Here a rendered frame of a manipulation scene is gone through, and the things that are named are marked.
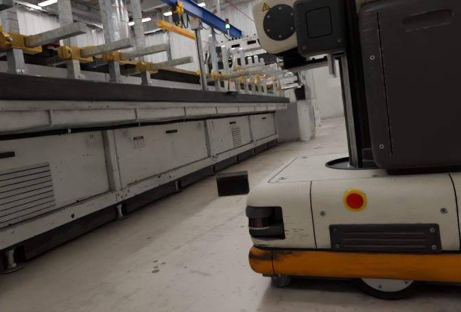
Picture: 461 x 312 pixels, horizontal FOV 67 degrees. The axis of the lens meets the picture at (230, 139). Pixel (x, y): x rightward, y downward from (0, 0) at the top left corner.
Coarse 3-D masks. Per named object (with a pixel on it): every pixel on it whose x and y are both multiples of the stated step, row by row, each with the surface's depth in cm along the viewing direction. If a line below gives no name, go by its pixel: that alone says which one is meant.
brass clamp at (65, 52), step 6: (60, 48) 135; (66, 48) 134; (72, 48) 136; (78, 48) 139; (84, 48) 143; (60, 54) 135; (66, 54) 134; (72, 54) 136; (78, 54) 139; (84, 60) 143; (90, 60) 145
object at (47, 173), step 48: (0, 144) 132; (48, 144) 152; (96, 144) 179; (192, 144) 278; (240, 144) 385; (0, 192) 129; (48, 192) 150; (96, 192) 176; (144, 192) 211; (0, 240) 125; (48, 240) 146
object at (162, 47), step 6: (144, 48) 158; (150, 48) 157; (156, 48) 156; (162, 48) 155; (120, 54) 163; (126, 54) 162; (132, 54) 161; (138, 54) 160; (144, 54) 159; (150, 54) 161; (96, 60) 169; (102, 60) 167; (90, 66) 170; (96, 66) 171
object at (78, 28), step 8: (72, 24) 109; (80, 24) 109; (48, 32) 113; (56, 32) 112; (64, 32) 111; (72, 32) 110; (80, 32) 110; (32, 40) 116; (40, 40) 114; (48, 40) 114; (56, 40) 115; (0, 48) 121; (0, 56) 126
